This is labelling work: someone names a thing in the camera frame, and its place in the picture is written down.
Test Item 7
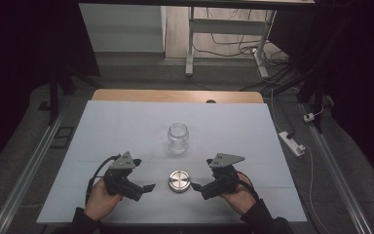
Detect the pale blue table board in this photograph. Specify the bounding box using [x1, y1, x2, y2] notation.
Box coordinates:
[36, 99, 308, 226]

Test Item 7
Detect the dark curtain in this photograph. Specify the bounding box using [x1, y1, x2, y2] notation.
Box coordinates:
[0, 0, 101, 178]
[268, 0, 374, 196]

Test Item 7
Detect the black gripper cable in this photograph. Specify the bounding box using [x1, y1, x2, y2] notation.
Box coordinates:
[85, 154, 122, 206]
[237, 171, 260, 201]

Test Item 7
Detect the thin white cable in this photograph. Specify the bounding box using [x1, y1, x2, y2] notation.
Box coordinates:
[304, 144, 333, 234]

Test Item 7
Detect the silver metal jar lid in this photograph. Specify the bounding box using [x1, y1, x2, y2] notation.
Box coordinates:
[168, 170, 192, 194]

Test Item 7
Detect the black rectangular floor frame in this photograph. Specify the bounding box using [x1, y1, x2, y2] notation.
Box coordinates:
[51, 126, 76, 150]

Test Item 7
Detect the white cabinet panel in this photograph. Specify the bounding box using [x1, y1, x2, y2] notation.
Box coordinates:
[78, 3, 167, 54]

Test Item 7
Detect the white power strip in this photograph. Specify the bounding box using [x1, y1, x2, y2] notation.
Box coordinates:
[278, 131, 307, 158]

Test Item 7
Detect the white desk frame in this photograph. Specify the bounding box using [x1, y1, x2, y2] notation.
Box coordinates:
[184, 6, 278, 79]

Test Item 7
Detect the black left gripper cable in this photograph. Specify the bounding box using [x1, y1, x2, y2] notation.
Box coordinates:
[85, 154, 122, 206]

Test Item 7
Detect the wooden table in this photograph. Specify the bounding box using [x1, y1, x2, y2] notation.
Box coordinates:
[92, 89, 265, 104]

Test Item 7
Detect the aluminium floor rail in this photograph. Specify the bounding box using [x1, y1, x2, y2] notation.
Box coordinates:
[0, 103, 70, 234]
[300, 103, 373, 234]

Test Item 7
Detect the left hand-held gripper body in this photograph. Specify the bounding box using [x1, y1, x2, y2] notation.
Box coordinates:
[102, 151, 144, 203]

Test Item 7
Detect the person's left hand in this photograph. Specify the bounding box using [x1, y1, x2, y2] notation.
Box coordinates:
[84, 178, 125, 223]

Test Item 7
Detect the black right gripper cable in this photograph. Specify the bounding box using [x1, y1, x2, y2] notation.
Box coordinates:
[237, 171, 260, 201]

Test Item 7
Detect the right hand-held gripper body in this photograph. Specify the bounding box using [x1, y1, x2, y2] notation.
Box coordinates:
[201, 153, 245, 201]

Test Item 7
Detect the tangle of floor cables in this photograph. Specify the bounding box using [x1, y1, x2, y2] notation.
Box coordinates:
[193, 8, 290, 67]

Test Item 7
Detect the person's right hand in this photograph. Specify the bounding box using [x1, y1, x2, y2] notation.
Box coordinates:
[220, 175, 257, 215]

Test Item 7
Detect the clear glass jar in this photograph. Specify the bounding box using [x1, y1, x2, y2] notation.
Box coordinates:
[167, 122, 190, 157]

